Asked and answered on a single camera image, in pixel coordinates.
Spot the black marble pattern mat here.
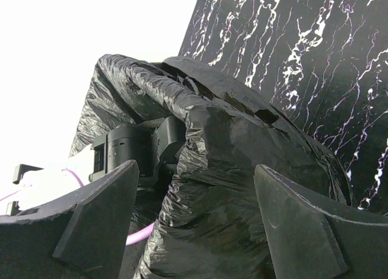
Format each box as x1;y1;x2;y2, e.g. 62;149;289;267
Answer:
180;0;387;215

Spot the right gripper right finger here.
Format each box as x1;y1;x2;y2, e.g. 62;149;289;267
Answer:
254;165;387;278

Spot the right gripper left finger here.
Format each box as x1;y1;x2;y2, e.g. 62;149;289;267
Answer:
1;160;139;278

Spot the black trash bag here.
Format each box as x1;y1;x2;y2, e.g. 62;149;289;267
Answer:
70;55;353;278

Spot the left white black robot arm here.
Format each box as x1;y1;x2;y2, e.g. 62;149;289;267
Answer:
1;116;186;216

